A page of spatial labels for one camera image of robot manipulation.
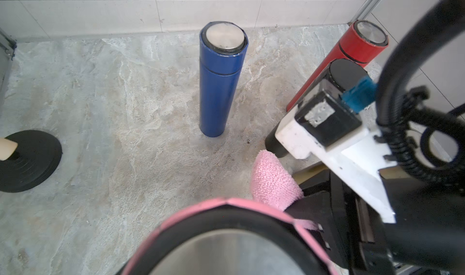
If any gold thermos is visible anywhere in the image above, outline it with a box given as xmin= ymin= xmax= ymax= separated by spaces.
xmin=292 ymin=161 xmax=328 ymax=185

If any pink thermos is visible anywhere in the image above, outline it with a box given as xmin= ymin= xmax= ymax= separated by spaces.
xmin=120 ymin=198 xmax=337 ymax=275

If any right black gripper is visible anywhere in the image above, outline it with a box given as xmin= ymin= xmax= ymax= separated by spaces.
xmin=287 ymin=170 xmax=465 ymax=275

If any pink cloth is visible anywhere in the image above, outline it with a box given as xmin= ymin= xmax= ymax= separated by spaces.
xmin=250 ymin=150 xmax=304 ymax=212

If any beige microphone on black stand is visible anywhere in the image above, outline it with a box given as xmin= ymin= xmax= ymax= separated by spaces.
xmin=1 ymin=130 xmax=62 ymax=193

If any blue thermos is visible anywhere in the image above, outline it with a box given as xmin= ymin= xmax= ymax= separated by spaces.
xmin=199 ymin=21 xmax=249 ymax=137

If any red thermos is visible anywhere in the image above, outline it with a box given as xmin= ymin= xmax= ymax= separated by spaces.
xmin=286 ymin=20 xmax=389 ymax=111

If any black thermos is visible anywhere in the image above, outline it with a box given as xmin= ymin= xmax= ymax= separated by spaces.
xmin=264 ymin=58 xmax=369 ymax=158

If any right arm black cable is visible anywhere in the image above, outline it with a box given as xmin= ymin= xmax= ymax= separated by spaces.
xmin=375 ymin=0 xmax=465 ymax=183

